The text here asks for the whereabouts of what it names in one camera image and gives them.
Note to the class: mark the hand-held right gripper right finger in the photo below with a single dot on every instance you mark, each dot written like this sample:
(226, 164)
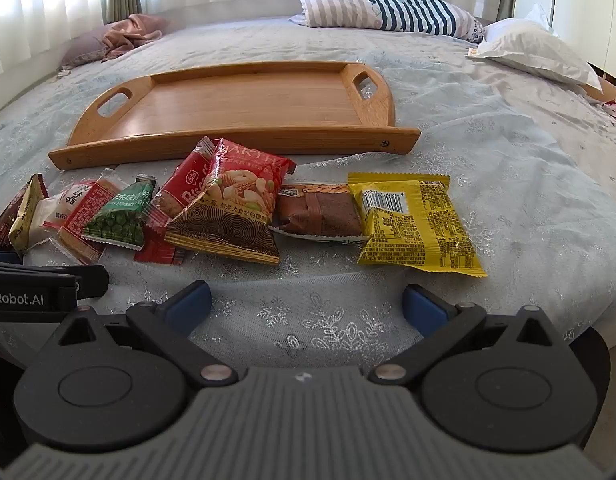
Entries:
(424, 310)

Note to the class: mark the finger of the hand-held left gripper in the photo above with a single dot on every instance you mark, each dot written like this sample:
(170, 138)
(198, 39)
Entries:
(93, 282)

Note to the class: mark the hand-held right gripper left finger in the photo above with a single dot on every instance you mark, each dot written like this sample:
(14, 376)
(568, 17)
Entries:
(188, 307)

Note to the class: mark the small red snack packet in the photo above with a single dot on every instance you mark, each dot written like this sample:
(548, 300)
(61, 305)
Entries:
(155, 251)

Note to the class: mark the green pea packet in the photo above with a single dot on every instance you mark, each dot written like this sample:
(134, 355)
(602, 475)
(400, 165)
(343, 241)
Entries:
(115, 220)

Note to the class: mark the red orange candy packet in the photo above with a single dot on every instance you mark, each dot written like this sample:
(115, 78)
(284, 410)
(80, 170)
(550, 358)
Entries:
(85, 210)

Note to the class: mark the small yellow snack packet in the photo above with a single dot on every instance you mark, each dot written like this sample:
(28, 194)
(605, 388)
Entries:
(25, 215)

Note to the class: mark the large yellow snack packet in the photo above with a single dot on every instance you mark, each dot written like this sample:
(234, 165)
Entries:
(418, 225)

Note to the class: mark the white pink candy packet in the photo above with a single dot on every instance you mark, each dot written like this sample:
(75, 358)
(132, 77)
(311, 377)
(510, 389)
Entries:
(48, 210)

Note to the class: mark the red brown peanut packet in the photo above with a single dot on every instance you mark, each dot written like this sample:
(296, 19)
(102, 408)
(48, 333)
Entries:
(228, 220)

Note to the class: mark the red biscuit packet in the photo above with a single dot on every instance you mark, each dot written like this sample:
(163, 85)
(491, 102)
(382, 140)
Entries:
(180, 180)

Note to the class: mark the clear brown cake packet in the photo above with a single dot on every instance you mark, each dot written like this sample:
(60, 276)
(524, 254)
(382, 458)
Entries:
(318, 215)

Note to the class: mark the light blue lace cloth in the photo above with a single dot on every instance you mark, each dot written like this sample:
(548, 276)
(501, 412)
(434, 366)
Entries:
(488, 160)

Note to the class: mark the purple pillow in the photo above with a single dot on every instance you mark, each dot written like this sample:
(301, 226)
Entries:
(83, 50)

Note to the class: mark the pink blanket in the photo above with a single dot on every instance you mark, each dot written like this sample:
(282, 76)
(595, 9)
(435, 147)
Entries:
(130, 30)

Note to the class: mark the white plastic bag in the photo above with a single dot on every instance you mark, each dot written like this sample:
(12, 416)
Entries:
(533, 50)

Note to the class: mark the bed with grey floral sheet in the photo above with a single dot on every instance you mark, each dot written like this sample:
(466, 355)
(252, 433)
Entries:
(228, 22)

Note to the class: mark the striped folded quilt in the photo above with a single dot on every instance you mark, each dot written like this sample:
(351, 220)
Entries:
(388, 10)

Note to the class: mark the white wardrobe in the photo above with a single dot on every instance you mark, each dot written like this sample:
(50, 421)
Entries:
(588, 5)

